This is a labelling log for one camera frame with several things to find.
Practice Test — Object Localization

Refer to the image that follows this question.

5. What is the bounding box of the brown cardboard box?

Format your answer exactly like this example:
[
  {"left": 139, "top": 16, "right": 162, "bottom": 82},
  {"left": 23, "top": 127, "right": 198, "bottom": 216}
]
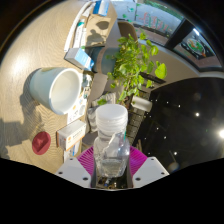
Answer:
[{"left": 81, "top": 1, "right": 118, "bottom": 48}]

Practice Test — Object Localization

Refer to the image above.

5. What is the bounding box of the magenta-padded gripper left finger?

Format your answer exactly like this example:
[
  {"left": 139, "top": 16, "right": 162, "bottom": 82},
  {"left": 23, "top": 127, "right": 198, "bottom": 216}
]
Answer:
[{"left": 54, "top": 146, "right": 100, "bottom": 189}]

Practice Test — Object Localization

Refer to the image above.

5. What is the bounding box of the white and orange tissue box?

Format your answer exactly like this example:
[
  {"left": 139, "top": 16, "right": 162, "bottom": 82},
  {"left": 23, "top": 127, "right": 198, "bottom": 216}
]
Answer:
[{"left": 56, "top": 119, "right": 88, "bottom": 152}]

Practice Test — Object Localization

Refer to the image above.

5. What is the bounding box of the white mug with green handle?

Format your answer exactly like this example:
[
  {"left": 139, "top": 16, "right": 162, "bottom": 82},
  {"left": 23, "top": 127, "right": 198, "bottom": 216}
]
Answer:
[{"left": 29, "top": 67, "right": 84, "bottom": 116}]

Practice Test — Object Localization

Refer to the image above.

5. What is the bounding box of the white printed leaflet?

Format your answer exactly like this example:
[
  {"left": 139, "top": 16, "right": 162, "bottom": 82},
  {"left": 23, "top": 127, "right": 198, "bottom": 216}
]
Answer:
[{"left": 66, "top": 93, "right": 89, "bottom": 125}]

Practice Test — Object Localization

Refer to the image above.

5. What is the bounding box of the clear bottle with white cap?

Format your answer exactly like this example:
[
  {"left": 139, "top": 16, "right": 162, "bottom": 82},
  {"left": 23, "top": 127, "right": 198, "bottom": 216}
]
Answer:
[{"left": 93, "top": 103, "right": 131, "bottom": 179}]

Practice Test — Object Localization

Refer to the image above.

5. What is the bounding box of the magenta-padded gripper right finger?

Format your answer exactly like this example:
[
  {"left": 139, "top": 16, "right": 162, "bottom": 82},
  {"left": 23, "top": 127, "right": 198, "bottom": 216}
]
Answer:
[{"left": 127, "top": 145, "right": 170, "bottom": 188}]

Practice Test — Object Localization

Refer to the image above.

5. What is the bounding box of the small teal box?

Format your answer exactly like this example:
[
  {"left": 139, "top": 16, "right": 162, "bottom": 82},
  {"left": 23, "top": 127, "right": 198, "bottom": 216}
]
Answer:
[{"left": 64, "top": 47, "right": 96, "bottom": 72}]

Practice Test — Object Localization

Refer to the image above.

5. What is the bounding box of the group of ceiling lights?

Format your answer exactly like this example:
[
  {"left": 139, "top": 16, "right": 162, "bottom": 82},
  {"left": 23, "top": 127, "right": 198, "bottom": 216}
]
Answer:
[{"left": 169, "top": 109, "right": 224, "bottom": 158}]

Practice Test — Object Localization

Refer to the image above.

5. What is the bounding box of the flat round red coaster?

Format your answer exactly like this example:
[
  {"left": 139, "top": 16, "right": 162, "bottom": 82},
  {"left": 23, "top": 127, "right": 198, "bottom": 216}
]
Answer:
[{"left": 31, "top": 131, "right": 52, "bottom": 156}]

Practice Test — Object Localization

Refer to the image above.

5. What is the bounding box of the green potted plant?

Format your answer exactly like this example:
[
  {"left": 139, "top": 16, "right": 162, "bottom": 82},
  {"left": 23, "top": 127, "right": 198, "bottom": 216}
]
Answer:
[{"left": 91, "top": 29, "right": 168, "bottom": 109}]

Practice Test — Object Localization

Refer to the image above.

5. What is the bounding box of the framed colourful poster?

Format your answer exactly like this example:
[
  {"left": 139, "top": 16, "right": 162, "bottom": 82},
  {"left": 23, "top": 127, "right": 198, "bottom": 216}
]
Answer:
[{"left": 181, "top": 28, "right": 218, "bottom": 62}]

